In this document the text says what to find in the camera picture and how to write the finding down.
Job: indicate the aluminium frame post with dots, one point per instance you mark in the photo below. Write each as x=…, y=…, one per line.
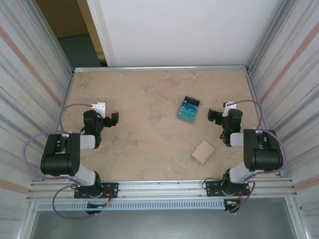
x=26, y=224
x=296, y=221

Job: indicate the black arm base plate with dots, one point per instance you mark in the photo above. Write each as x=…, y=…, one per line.
x=112, y=189
x=211, y=186

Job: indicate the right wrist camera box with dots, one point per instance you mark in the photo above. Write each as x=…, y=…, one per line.
x=227, y=110

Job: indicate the beige leather card wallet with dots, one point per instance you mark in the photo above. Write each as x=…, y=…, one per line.
x=203, y=152

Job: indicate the white door frame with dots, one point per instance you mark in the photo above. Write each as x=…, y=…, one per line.
x=102, y=37

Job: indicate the aluminium table edge rail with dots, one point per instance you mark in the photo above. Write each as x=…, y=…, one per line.
x=66, y=97
x=251, y=87
x=162, y=68

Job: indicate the small green circuit board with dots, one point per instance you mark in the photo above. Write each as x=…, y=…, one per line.
x=96, y=205

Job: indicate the long aluminium mounting rail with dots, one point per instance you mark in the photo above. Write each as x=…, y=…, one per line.
x=162, y=189

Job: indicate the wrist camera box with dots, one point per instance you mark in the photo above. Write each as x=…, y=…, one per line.
x=101, y=107
x=227, y=110

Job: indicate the dark navy card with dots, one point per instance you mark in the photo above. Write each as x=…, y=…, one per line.
x=193, y=100

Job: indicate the grey metal panel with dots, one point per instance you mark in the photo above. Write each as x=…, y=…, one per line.
x=162, y=224

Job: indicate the green card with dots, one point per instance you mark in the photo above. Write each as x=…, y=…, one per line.
x=185, y=115

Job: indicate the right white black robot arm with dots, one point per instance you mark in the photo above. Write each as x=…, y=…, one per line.
x=264, y=159

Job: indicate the clear plastic card tray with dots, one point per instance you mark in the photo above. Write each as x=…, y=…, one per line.
x=185, y=120

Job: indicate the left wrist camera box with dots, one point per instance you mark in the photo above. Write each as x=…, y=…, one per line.
x=101, y=107

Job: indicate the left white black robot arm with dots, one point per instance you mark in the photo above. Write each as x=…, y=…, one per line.
x=57, y=161

